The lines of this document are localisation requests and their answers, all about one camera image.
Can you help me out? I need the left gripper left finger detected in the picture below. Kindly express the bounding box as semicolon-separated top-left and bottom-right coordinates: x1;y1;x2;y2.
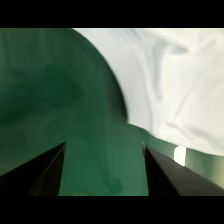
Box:
0;141;67;197

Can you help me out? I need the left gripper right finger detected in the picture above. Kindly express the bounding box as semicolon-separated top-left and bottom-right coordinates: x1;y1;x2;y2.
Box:
142;143;224;197

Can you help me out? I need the white shirt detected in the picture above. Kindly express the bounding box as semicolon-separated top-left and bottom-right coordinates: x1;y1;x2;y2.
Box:
72;28;224;157

